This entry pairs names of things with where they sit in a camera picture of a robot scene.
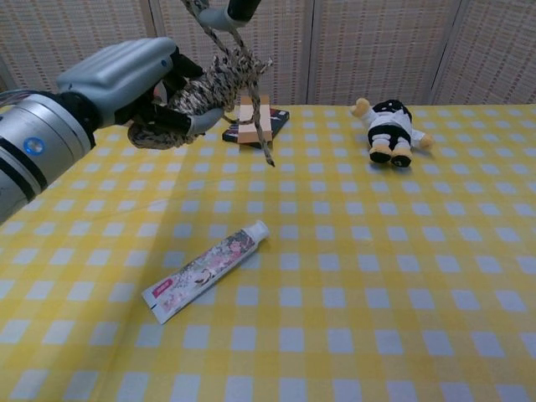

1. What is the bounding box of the woven folding screen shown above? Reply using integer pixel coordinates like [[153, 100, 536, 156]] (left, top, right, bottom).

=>
[[0, 0, 536, 106]]

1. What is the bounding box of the dark flat book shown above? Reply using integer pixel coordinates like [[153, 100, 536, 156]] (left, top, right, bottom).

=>
[[221, 107, 291, 150]]

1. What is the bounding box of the yellow checkered tablecloth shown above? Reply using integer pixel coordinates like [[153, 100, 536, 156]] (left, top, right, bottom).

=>
[[0, 102, 536, 402]]

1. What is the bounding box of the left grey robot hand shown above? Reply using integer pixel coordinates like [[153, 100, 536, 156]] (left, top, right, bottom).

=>
[[55, 36, 225, 139]]

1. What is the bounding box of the black and white plush doll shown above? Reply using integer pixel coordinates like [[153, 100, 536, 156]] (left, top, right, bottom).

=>
[[349, 96, 435, 169]]

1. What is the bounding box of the floral print toothpaste tube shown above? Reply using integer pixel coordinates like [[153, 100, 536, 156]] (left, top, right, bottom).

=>
[[141, 219, 270, 326]]

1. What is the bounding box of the tan cardboard box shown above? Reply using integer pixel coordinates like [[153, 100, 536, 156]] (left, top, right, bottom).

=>
[[236, 94, 274, 150]]

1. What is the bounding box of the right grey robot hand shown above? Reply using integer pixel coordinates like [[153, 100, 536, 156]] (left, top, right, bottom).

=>
[[196, 0, 260, 31]]

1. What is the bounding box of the beige and black braided rope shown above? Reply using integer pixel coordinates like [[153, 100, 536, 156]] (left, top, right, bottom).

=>
[[126, 0, 277, 169]]

